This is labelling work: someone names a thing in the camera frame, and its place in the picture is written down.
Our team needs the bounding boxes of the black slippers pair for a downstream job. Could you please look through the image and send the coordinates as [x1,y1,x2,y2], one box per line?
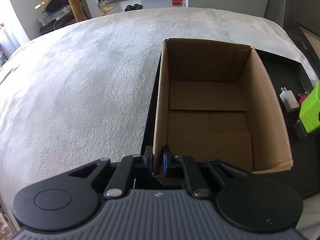
[125,3,143,11]

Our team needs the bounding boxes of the black framed cork board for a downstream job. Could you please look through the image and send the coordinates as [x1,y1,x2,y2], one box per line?
[284,21,319,78]

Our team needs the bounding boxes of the green plastic cube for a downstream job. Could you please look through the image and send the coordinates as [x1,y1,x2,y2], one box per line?
[299,82,320,134]

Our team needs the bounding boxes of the pink toy figure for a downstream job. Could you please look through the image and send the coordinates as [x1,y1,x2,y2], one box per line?
[297,90,311,106]

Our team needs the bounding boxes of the yellow slipper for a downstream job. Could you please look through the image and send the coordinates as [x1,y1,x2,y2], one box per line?
[100,7,113,14]

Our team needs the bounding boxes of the beige grey square adapter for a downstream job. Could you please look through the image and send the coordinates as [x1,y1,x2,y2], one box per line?
[293,119,308,140]

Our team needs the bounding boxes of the black tray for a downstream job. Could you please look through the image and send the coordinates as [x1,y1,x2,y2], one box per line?
[109,48,320,201]

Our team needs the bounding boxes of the black suitcase under table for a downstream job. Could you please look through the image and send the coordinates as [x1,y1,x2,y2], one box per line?
[37,0,75,35]

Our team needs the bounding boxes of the brown cardboard box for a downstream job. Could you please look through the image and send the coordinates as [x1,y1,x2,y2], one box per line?
[152,37,293,186]

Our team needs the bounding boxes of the white charger plug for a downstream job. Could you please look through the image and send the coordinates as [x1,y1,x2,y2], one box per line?
[279,87,300,113]

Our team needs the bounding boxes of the dark leaning board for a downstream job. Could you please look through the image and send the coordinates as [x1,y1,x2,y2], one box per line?
[265,0,319,33]

